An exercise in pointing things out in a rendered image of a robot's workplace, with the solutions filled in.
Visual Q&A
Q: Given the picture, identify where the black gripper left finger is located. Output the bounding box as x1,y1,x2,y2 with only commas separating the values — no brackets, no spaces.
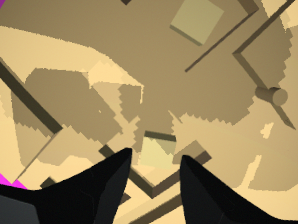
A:
0,148,133,224

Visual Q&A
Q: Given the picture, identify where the pale yellow block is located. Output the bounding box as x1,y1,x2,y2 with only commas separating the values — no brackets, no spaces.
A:
169,0,223,47
140,131,177,169

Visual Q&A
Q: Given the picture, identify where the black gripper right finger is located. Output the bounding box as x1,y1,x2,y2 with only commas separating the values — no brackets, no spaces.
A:
178,156,298,224

